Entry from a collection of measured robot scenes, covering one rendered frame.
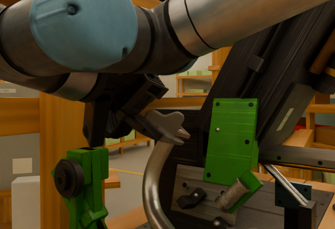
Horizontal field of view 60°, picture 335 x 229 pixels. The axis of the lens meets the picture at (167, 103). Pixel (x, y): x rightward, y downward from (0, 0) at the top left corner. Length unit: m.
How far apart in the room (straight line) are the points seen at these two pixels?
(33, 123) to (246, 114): 0.52
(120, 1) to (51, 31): 0.06
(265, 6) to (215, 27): 0.05
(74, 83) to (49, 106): 0.40
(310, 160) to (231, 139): 0.20
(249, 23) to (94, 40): 0.15
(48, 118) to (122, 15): 0.55
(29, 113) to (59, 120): 0.09
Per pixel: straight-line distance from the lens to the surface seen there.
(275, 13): 0.29
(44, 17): 0.24
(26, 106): 0.79
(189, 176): 0.78
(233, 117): 0.72
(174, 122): 0.47
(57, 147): 0.75
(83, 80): 0.37
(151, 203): 0.53
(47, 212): 0.82
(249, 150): 0.70
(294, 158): 0.79
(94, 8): 0.23
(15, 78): 0.34
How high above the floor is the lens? 1.27
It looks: 1 degrees down
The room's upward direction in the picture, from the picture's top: straight up
